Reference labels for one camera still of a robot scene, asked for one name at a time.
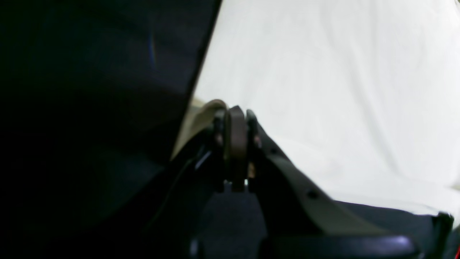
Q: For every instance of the light green T-shirt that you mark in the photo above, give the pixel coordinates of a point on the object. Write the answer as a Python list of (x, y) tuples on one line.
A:
[(362, 95)]

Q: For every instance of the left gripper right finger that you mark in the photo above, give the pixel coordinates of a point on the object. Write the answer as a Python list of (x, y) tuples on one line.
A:
[(302, 221)]

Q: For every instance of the black table cloth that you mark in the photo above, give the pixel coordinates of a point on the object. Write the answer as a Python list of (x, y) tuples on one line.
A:
[(95, 95)]

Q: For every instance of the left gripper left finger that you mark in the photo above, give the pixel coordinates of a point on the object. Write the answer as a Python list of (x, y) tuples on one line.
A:
[(184, 188)]

